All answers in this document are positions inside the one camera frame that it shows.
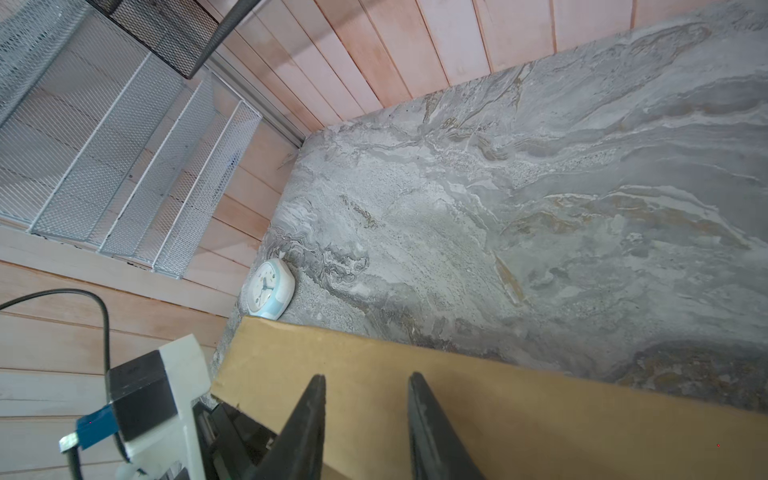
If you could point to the white wire mesh shelf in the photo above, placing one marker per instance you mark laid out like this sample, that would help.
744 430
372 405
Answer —
105 146

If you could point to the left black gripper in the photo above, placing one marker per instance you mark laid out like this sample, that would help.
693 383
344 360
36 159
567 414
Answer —
232 445

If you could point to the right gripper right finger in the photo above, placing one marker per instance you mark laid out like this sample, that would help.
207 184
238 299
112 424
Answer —
436 450

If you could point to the black wire mesh basket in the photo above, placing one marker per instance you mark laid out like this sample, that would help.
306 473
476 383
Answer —
183 34

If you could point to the brown cardboard box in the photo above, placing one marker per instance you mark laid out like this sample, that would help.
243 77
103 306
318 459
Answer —
516 423

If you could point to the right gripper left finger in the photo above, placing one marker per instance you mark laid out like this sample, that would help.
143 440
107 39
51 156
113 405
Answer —
297 452

